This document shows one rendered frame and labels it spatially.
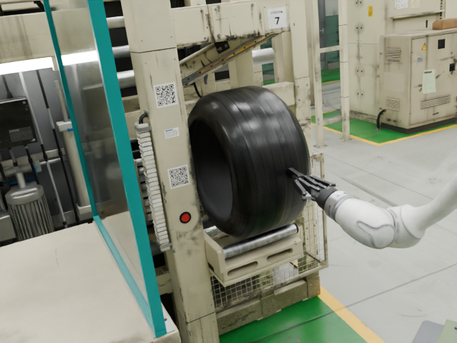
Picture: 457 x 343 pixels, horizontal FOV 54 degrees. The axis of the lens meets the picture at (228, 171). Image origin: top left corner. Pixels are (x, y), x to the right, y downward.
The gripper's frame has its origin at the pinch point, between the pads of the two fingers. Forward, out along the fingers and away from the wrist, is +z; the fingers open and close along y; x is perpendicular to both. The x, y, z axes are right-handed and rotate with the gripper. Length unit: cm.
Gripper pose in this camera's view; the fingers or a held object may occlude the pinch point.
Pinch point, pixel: (295, 175)
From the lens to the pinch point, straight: 151.9
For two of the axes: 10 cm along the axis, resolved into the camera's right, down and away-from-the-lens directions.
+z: -4.5, -3.9, 8.0
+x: 0.5, 8.9, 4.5
